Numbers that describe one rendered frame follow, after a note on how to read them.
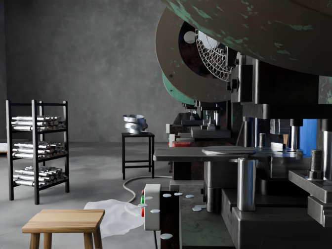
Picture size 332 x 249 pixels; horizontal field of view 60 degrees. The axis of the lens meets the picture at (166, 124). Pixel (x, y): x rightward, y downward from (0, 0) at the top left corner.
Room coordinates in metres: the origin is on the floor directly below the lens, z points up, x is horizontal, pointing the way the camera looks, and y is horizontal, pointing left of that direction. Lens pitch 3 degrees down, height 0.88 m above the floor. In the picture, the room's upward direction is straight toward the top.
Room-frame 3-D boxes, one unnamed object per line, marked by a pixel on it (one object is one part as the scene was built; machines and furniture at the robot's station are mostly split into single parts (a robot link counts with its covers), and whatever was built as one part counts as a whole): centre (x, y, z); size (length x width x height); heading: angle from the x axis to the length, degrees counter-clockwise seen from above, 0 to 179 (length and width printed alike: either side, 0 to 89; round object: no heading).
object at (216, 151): (0.68, -0.10, 0.72); 0.25 x 0.14 x 0.14; 88
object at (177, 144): (1.01, -0.06, 0.72); 0.07 x 0.06 x 0.08; 88
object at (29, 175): (2.83, 1.26, 0.47); 0.46 x 0.43 x 0.95; 68
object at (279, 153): (0.67, -0.27, 0.76); 0.15 x 0.09 x 0.05; 178
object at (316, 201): (0.50, -0.27, 0.76); 0.17 x 0.06 x 0.10; 178
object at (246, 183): (0.50, -0.14, 0.75); 0.03 x 0.03 x 0.10; 88
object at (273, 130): (0.67, -0.26, 0.84); 0.05 x 0.03 x 0.04; 178
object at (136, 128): (3.72, 0.37, 0.40); 0.45 x 0.40 x 0.79; 10
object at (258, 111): (0.67, -0.28, 0.86); 0.20 x 0.16 x 0.05; 178
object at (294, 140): (0.75, -0.34, 0.81); 0.02 x 0.02 x 0.14
